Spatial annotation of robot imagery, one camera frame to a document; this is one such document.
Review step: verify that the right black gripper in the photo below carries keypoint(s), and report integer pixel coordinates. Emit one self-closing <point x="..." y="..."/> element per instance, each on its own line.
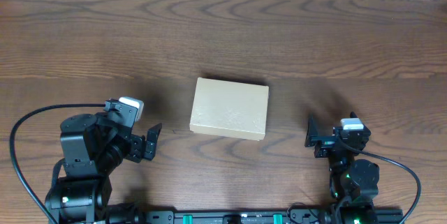
<point x="323" y="139"/>

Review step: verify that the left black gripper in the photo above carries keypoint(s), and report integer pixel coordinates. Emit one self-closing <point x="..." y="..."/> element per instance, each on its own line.
<point x="138" y="144"/>

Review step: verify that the cardboard box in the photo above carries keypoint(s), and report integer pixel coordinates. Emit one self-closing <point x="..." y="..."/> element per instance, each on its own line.
<point x="229" y="109"/>

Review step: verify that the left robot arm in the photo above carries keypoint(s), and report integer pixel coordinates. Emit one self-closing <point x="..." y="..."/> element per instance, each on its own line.
<point x="93" y="146"/>

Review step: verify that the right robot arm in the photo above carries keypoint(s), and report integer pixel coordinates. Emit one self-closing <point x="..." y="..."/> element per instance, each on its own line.
<point x="353" y="182"/>

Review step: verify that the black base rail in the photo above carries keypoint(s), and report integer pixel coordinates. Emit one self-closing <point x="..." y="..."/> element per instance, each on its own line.
<point x="291" y="216"/>

